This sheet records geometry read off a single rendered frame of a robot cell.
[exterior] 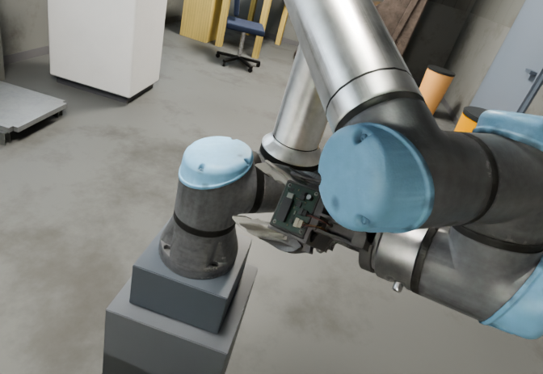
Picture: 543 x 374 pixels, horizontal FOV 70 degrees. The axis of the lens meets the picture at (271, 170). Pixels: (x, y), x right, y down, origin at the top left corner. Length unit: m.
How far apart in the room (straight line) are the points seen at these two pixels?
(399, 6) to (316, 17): 5.68
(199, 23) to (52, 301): 4.79
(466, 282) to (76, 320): 1.61
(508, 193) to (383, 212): 0.11
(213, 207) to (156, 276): 0.18
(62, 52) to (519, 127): 3.55
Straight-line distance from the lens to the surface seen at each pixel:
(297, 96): 0.63
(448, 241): 0.40
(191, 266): 0.72
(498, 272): 0.39
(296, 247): 0.49
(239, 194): 0.65
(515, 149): 0.35
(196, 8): 6.05
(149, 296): 0.79
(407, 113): 0.29
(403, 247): 0.40
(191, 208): 0.67
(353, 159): 0.26
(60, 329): 1.81
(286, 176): 0.50
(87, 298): 1.89
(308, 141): 0.66
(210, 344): 0.78
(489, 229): 0.38
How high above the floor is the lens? 1.44
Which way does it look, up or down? 29 degrees down
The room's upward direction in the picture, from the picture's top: 16 degrees clockwise
